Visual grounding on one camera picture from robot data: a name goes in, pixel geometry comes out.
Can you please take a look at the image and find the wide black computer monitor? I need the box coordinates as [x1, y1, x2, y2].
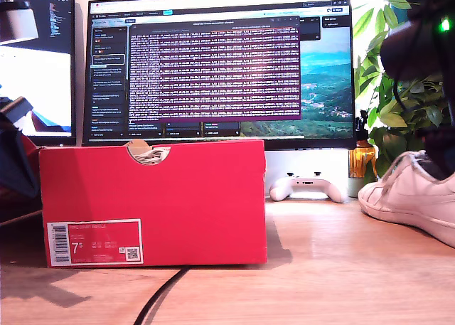
[82, 0, 358, 151]

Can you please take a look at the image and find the red cardboard shoebox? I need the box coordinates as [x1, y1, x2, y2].
[38, 139, 267, 268]

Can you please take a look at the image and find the black table cable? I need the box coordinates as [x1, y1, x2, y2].
[134, 267, 188, 325]
[143, 267, 192, 325]

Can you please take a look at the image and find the small pale green pot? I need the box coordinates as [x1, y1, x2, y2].
[347, 177, 367, 198]

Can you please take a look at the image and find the black monitor showing code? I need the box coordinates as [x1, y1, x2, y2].
[0, 0, 77, 146]

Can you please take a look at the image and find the white leather sneaker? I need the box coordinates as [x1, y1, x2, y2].
[133, 146, 171, 165]
[357, 149, 455, 250]

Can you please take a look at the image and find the brown cardboard box insert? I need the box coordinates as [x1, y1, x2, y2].
[124, 139, 152, 159]

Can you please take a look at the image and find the red shoebox lid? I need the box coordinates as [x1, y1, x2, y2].
[0, 136, 46, 226]

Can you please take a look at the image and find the amber pump bottle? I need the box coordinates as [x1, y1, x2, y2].
[349, 110, 378, 179]

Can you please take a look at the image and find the green leafy houseplant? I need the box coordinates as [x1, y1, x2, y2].
[353, 0, 455, 183]

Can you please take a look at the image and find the white game controller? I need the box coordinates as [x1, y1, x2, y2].
[269, 171, 346, 203]

